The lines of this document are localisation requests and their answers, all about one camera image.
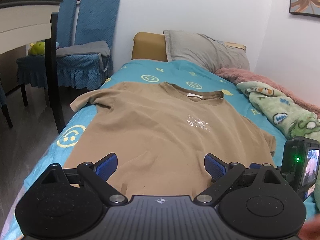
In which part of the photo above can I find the blue covered chair near wall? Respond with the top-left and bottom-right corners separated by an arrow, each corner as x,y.
57,0 -> 120,90

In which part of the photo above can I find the green plush toy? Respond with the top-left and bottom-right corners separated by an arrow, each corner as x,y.
28,41 -> 45,56

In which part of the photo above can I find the white and black desk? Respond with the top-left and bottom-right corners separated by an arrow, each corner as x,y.
0,0 -> 66,134

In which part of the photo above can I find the green cartoon fleece blanket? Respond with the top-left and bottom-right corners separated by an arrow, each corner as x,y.
236,80 -> 320,212

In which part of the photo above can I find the pink fluffy blanket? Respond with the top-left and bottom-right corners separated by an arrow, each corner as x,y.
214,68 -> 320,118

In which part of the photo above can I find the tan brown t-shirt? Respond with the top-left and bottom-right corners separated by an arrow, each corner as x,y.
64,82 -> 276,197

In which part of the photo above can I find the grey pillow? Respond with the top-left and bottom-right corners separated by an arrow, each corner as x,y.
163,30 -> 249,73

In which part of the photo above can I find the person's right hand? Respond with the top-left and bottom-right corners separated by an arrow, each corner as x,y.
298,214 -> 320,240

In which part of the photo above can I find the black action camera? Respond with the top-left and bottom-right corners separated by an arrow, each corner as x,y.
280,137 -> 319,201

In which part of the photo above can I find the grey folded cloth on chair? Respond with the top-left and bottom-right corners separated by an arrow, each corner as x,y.
56,41 -> 110,72

